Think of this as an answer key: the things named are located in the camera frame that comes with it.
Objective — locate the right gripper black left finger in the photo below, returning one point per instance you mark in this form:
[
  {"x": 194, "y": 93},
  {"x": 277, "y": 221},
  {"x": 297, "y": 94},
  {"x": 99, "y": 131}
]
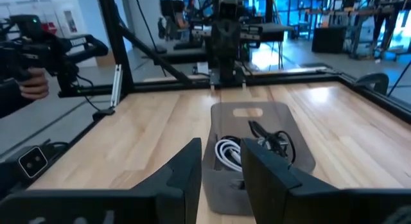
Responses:
[{"x": 173, "y": 192}]

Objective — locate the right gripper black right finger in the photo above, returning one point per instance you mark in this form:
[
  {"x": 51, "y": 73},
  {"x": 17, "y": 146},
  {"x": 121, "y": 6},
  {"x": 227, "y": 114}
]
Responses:
[{"x": 273, "y": 192}]

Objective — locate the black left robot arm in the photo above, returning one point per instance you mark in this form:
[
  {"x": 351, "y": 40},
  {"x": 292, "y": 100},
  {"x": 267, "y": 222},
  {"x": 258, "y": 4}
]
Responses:
[{"x": 226, "y": 44}]

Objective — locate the person's forearm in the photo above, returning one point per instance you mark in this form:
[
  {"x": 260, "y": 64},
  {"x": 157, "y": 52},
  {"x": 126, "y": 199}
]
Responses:
[{"x": 11, "y": 97}]

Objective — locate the grey felt bin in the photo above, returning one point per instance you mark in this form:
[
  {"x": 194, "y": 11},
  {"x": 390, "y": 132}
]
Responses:
[{"x": 224, "y": 192}]

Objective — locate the grey office chair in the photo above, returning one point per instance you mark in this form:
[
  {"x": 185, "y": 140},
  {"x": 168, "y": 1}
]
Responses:
[{"x": 374, "y": 81}]

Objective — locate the black cabinet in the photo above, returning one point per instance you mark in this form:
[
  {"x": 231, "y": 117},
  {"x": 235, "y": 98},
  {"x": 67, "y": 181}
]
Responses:
[{"x": 329, "y": 39}]

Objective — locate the person's hand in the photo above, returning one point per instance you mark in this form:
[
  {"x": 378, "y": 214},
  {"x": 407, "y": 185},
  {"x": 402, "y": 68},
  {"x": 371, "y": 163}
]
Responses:
[{"x": 35, "y": 87}]

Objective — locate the person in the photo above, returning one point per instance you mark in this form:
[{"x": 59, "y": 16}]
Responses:
[{"x": 191, "y": 4}]

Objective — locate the silver metal bracket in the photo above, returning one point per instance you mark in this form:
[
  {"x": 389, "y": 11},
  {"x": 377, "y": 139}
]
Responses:
[{"x": 116, "y": 86}]

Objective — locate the black table-level camera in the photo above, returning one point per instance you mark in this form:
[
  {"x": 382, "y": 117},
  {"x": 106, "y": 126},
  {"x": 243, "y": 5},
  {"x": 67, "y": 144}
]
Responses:
[{"x": 32, "y": 161}]

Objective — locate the black metal table frame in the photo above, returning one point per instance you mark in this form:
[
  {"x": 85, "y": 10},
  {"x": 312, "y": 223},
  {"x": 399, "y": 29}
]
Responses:
[{"x": 112, "y": 41}]

